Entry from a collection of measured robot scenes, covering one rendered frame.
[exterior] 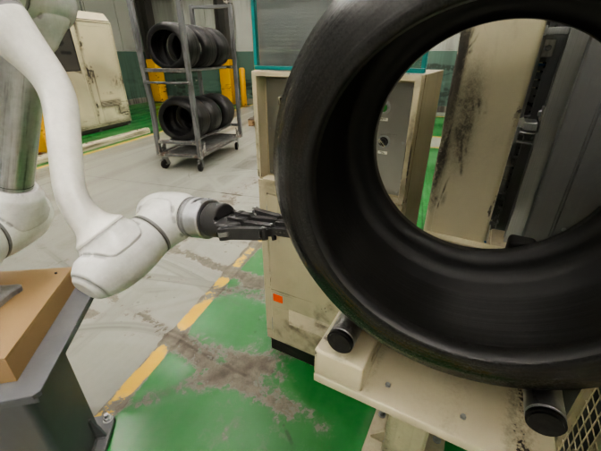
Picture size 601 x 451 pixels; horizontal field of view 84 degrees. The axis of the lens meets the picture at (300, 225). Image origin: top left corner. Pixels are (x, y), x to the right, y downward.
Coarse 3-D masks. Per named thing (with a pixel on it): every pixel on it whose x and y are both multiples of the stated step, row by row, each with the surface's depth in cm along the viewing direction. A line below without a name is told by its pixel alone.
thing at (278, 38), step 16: (256, 0) 103; (272, 0) 101; (288, 0) 98; (304, 0) 96; (320, 0) 94; (256, 16) 105; (272, 16) 103; (288, 16) 100; (304, 16) 98; (320, 16) 96; (256, 32) 107; (272, 32) 105; (288, 32) 102; (304, 32) 100; (256, 48) 109; (272, 48) 107; (288, 48) 104; (256, 64) 111; (272, 64) 109; (288, 64) 106; (416, 64) 89
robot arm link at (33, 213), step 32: (32, 0) 68; (64, 0) 76; (64, 32) 81; (0, 64) 76; (0, 96) 79; (32, 96) 81; (0, 128) 82; (32, 128) 85; (0, 160) 85; (32, 160) 90; (0, 192) 88; (32, 192) 94; (0, 224) 89; (32, 224) 96
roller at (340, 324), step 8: (336, 320) 57; (344, 320) 55; (336, 328) 54; (344, 328) 54; (352, 328) 54; (360, 328) 56; (328, 336) 55; (336, 336) 54; (344, 336) 53; (352, 336) 53; (336, 344) 54; (344, 344) 53; (352, 344) 53; (344, 352) 54
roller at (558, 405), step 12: (528, 396) 44; (540, 396) 43; (552, 396) 43; (528, 408) 43; (540, 408) 42; (552, 408) 42; (564, 408) 43; (528, 420) 43; (540, 420) 42; (552, 420) 41; (564, 420) 41; (540, 432) 43; (552, 432) 42; (564, 432) 42
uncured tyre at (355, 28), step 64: (384, 0) 31; (448, 0) 29; (512, 0) 47; (576, 0) 44; (320, 64) 37; (384, 64) 58; (320, 128) 40; (320, 192) 61; (384, 192) 69; (320, 256) 47; (384, 256) 69; (448, 256) 66; (512, 256) 60; (576, 256) 55; (384, 320) 46; (448, 320) 57; (512, 320) 55; (576, 320) 49; (512, 384) 41; (576, 384) 37
